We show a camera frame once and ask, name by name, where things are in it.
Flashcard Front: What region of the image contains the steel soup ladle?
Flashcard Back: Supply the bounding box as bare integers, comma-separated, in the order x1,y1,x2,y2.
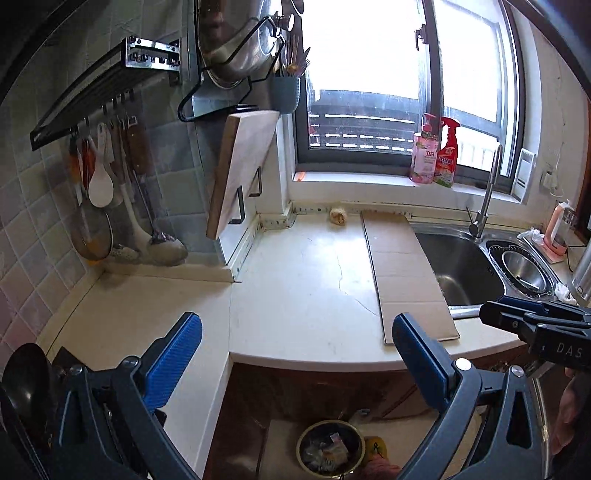
123,115,188,267

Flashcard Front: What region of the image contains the natural loofah sponge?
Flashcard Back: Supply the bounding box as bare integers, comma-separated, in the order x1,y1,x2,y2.
329,207,348,226

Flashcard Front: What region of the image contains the black wall utensil rack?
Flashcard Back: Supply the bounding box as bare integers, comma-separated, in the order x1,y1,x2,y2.
29,35,181,151

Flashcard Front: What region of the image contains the white rice paddle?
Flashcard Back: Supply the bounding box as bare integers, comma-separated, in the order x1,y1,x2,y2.
87,123,114,208

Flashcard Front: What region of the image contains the black round trash bin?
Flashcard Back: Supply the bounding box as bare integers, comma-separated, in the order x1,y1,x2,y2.
295,420,366,479

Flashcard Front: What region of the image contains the pink electric kettle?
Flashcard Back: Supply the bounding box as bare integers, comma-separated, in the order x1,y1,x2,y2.
543,200,577,256

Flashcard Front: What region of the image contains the red spray cleaner bottle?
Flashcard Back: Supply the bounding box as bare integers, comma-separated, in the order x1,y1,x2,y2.
433,117,461,188

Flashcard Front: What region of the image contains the wooden cutting board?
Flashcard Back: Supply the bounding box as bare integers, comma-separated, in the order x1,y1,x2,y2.
206,110,280,240

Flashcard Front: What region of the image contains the chrome kitchen faucet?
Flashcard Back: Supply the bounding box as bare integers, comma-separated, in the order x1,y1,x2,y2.
466,143,503,239

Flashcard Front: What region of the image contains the stainless steel sink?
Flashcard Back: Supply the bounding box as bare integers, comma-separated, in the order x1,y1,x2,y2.
415,228,505,319

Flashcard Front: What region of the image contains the person right hand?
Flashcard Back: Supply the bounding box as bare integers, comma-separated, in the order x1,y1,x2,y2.
549,367,590,455

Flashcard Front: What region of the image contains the pink dish soap bottle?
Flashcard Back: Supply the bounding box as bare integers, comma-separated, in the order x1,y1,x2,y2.
410,113,439,184

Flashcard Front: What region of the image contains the flat brown cardboard sheet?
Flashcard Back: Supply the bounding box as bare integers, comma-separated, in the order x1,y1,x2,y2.
361,211,460,345

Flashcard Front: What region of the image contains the steel bowl in sink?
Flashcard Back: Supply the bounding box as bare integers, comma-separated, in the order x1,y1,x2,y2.
502,251,548,295

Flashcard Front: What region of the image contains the blue utensil holder cup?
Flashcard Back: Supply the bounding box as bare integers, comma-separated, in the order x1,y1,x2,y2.
270,76,301,115

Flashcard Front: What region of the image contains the black frying pan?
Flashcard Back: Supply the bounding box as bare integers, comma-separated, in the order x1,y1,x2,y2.
2,343,56,442

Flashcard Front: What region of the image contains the skimmer strainer spoon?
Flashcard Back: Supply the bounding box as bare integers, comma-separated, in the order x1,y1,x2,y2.
68,137,113,262

